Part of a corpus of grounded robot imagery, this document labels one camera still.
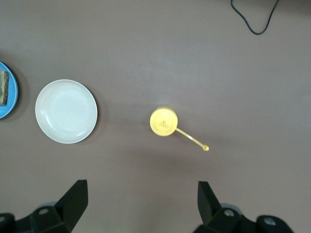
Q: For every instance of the beige round plate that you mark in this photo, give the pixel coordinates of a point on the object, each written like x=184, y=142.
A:
x=66, y=111

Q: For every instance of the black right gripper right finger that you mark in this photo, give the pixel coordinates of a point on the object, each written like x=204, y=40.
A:
x=209, y=206

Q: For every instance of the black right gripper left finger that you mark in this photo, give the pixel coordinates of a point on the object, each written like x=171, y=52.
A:
x=70, y=206

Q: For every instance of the brown toasted bread slice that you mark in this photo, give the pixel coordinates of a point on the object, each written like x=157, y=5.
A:
x=4, y=87

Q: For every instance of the blue round plate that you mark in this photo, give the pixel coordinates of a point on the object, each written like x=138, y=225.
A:
x=13, y=97

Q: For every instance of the yellow mustard squeeze bottle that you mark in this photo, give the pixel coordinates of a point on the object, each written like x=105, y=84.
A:
x=163, y=121

